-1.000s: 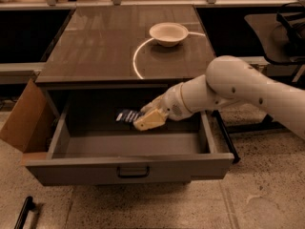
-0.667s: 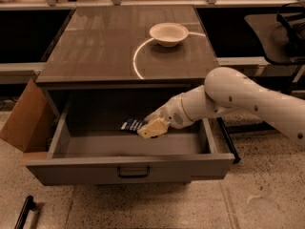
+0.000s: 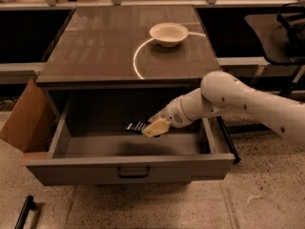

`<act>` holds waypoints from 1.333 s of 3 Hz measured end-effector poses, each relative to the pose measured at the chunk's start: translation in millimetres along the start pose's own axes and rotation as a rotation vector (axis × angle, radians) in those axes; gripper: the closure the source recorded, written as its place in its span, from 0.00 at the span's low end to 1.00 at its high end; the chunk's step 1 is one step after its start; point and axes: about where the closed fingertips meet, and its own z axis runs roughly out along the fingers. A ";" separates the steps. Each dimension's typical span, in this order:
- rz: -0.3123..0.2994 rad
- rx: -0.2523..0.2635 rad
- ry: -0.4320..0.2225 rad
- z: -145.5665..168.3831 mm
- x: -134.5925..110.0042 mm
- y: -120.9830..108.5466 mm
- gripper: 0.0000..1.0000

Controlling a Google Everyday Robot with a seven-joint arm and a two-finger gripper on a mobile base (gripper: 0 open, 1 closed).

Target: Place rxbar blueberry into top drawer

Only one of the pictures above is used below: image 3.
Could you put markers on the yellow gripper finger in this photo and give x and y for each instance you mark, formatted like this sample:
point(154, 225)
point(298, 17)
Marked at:
point(159, 126)

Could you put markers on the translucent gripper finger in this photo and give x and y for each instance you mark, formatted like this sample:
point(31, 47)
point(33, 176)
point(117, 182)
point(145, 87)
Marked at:
point(160, 114)

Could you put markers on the dark blue rxbar wrapper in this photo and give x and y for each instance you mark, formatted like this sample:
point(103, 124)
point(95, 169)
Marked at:
point(137, 126)

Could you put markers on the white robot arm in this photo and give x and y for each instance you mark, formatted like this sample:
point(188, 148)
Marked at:
point(218, 93)

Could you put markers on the grey open top drawer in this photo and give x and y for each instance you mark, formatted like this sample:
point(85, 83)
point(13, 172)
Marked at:
point(90, 143)

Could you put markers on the grey cabinet with glossy top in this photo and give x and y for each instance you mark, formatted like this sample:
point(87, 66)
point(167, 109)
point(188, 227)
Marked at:
point(111, 45)

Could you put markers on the white paper bowl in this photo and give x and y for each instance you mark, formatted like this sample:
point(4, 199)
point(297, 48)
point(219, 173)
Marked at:
point(168, 34)

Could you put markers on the black bar beside cabinet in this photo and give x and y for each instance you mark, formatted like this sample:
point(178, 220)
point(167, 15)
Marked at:
point(228, 139)

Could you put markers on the brown cardboard panel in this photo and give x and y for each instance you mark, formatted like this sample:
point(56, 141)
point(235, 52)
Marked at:
point(30, 125)

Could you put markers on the black drawer handle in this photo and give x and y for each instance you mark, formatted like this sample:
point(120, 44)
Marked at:
point(133, 172)

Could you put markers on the black handle on floor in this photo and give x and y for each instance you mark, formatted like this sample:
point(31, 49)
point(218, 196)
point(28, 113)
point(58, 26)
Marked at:
point(28, 205)

